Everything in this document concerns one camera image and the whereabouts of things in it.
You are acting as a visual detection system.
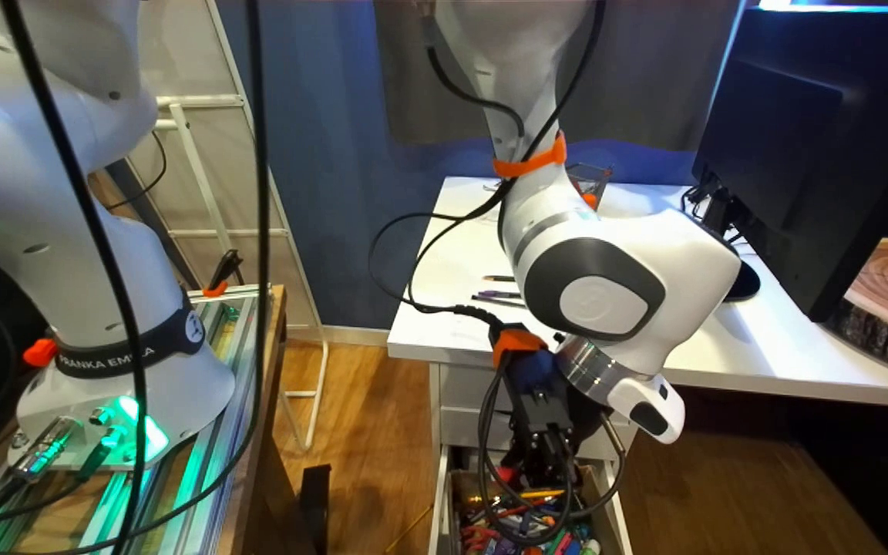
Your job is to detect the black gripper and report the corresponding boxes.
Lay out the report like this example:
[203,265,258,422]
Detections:
[502,382,602,493]

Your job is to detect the white drawer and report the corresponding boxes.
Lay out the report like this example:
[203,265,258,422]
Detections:
[426,441,638,555]

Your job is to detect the purple grip pen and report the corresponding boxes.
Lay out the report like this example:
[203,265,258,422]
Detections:
[470,285,528,305]

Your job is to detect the wooden board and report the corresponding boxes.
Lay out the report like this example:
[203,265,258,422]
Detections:
[210,282,294,555]

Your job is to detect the white desk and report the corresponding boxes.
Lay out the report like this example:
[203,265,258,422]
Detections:
[386,171,888,464]

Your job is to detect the orange black clamp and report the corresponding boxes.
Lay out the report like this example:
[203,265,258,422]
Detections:
[200,247,246,303]

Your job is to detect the black computer monitor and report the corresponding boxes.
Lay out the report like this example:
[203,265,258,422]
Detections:
[687,0,888,327]

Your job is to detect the white metal rack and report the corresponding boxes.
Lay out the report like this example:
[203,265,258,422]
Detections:
[147,0,332,456]

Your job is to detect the red knob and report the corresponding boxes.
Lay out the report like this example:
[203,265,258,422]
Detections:
[20,337,61,370]

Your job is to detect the orange blue wrist camera mount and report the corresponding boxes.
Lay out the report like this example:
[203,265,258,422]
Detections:
[488,323,562,398]

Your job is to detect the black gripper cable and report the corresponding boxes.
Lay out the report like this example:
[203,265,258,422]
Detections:
[364,0,609,332]

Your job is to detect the monitor cables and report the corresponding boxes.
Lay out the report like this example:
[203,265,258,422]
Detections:
[674,181,746,250]

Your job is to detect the orange cable strap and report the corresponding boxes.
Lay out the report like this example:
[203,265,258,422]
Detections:
[490,131,572,181]

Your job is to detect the aluminium profile base frame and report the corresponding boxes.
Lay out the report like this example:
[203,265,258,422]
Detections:
[0,279,286,555]

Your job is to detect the thick black cable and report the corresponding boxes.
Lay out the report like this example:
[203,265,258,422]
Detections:
[144,0,271,555]
[0,0,152,555]

